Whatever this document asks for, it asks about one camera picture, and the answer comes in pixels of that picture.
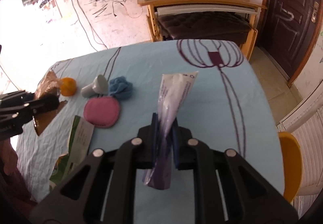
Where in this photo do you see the dark brown tufted bench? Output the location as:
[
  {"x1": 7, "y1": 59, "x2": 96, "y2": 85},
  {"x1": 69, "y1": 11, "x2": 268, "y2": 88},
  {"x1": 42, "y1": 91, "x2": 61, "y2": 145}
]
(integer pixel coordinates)
[{"x1": 158, "y1": 11, "x2": 251, "y2": 45}]

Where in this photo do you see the green white paper package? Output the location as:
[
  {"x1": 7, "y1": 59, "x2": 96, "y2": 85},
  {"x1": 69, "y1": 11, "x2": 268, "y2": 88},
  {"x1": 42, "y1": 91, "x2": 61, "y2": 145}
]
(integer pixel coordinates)
[{"x1": 49, "y1": 115, "x2": 95, "y2": 191}]

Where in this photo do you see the grey white funnel cup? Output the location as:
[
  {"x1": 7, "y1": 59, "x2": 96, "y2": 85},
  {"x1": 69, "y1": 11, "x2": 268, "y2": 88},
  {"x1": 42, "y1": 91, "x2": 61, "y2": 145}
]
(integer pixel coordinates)
[{"x1": 81, "y1": 74, "x2": 108, "y2": 98}]

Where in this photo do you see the blue crumpled cloth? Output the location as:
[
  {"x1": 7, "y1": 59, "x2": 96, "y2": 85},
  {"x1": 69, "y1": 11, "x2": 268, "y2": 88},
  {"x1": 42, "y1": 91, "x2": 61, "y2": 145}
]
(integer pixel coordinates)
[{"x1": 108, "y1": 76, "x2": 133, "y2": 100}]

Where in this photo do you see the yellow plastic chair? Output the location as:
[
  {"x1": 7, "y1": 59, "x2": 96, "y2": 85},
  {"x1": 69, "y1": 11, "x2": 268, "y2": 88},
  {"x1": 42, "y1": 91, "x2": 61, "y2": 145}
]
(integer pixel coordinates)
[{"x1": 278, "y1": 132, "x2": 303, "y2": 203}]

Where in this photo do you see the dark brown entry door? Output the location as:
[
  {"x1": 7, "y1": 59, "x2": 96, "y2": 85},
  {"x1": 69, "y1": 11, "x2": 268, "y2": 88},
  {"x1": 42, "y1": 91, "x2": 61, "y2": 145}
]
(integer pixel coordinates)
[{"x1": 257, "y1": 0, "x2": 322, "y2": 85}]

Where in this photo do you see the wooden desk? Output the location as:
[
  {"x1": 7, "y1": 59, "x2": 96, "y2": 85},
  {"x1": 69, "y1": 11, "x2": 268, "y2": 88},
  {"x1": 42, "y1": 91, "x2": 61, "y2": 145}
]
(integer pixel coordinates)
[{"x1": 137, "y1": 0, "x2": 267, "y2": 59}]

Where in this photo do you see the pink round pad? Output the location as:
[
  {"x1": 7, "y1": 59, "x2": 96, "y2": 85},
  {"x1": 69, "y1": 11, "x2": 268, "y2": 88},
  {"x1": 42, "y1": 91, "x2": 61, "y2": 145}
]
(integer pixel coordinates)
[{"x1": 83, "y1": 96, "x2": 121, "y2": 128}]

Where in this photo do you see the light blue patterned tablecloth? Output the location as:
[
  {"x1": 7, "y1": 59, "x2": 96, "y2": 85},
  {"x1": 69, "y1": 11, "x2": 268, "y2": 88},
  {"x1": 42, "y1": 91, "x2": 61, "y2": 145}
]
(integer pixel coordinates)
[{"x1": 15, "y1": 39, "x2": 285, "y2": 224}]

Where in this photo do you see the brown crumpled bag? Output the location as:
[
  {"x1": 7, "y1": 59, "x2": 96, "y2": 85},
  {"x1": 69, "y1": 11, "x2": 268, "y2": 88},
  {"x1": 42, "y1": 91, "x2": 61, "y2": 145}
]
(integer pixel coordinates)
[{"x1": 33, "y1": 70, "x2": 67, "y2": 136}]

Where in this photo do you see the orange round container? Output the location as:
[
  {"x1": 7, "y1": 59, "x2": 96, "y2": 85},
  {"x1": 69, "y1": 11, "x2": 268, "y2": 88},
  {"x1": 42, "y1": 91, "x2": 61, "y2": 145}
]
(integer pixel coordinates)
[{"x1": 60, "y1": 77, "x2": 77, "y2": 97}]

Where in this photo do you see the white purple plastic wrapper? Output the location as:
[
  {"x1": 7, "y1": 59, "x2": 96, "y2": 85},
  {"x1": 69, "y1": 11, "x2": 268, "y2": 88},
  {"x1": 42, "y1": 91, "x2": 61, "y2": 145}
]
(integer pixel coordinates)
[{"x1": 143, "y1": 71, "x2": 198, "y2": 190}]

